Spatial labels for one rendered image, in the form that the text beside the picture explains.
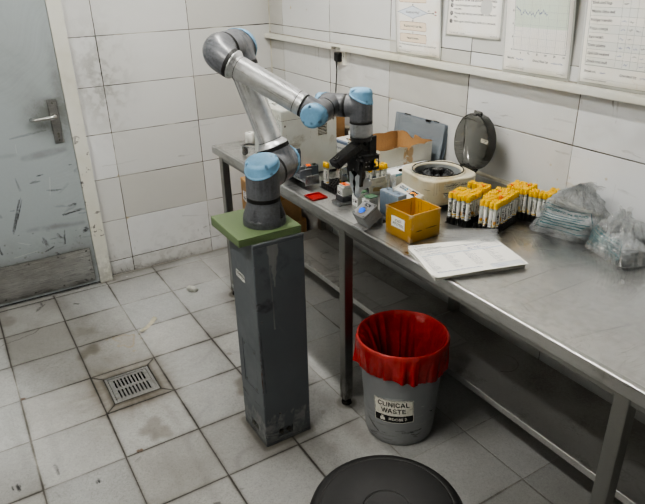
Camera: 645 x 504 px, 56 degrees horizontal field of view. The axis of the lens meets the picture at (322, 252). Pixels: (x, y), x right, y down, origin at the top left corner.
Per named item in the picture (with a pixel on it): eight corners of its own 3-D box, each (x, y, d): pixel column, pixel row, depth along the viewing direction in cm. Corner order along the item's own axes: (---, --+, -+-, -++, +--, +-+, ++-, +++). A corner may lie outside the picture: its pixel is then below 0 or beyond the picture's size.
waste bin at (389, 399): (336, 412, 258) (335, 322, 239) (405, 382, 276) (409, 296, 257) (391, 468, 229) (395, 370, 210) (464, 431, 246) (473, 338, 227)
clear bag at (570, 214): (521, 230, 210) (528, 178, 202) (541, 215, 222) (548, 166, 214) (599, 249, 194) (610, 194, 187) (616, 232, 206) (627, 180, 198)
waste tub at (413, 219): (384, 231, 211) (385, 204, 207) (413, 222, 218) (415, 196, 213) (409, 244, 201) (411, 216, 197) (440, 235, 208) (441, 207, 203)
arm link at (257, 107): (262, 191, 216) (200, 38, 200) (280, 178, 229) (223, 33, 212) (291, 184, 210) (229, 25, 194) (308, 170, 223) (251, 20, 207)
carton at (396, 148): (346, 171, 273) (345, 138, 267) (397, 160, 287) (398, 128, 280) (378, 186, 254) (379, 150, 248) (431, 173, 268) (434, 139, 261)
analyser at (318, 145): (255, 164, 285) (250, 99, 272) (306, 155, 298) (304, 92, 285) (286, 182, 261) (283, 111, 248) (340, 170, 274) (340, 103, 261)
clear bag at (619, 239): (577, 243, 199) (584, 203, 193) (625, 239, 202) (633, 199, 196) (614, 271, 181) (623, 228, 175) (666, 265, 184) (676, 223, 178)
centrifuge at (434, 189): (384, 194, 245) (385, 165, 239) (447, 184, 255) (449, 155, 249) (415, 215, 224) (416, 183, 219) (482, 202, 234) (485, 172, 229)
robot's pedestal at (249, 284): (267, 447, 240) (251, 246, 203) (245, 419, 256) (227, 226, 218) (310, 428, 249) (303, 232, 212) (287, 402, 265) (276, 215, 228)
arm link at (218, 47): (193, 29, 187) (328, 107, 181) (212, 25, 196) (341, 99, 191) (183, 63, 194) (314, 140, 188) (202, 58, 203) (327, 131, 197)
